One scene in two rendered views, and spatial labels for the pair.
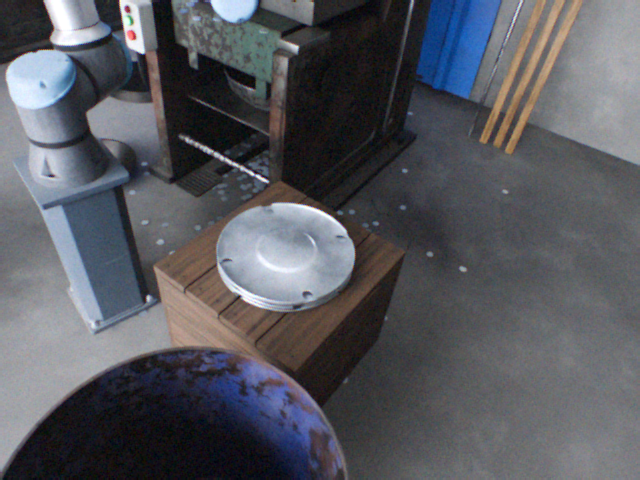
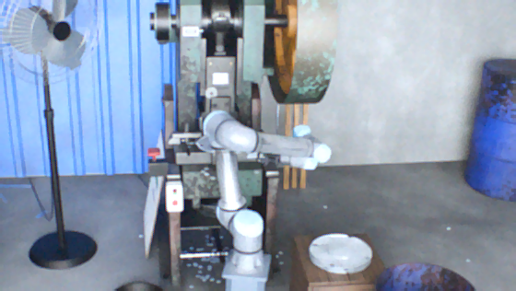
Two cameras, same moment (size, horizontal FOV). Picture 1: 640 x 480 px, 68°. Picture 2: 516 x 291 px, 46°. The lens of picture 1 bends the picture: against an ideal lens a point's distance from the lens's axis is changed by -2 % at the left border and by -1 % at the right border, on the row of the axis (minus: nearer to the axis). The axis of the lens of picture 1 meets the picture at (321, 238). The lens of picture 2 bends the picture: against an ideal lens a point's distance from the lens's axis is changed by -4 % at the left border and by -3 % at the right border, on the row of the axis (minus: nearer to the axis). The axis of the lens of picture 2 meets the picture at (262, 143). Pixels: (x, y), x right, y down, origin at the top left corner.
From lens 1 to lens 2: 2.33 m
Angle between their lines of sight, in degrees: 39
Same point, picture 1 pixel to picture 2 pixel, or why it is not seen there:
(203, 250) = (314, 270)
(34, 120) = (256, 240)
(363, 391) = not seen: outside the picture
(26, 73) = (251, 222)
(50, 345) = not seen: outside the picture
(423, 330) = not seen: hidden behind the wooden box
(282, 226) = (327, 246)
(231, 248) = (326, 261)
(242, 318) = (357, 277)
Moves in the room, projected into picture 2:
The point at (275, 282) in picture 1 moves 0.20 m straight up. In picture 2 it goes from (354, 261) to (358, 222)
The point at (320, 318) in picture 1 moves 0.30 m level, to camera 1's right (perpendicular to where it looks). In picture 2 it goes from (376, 263) to (416, 243)
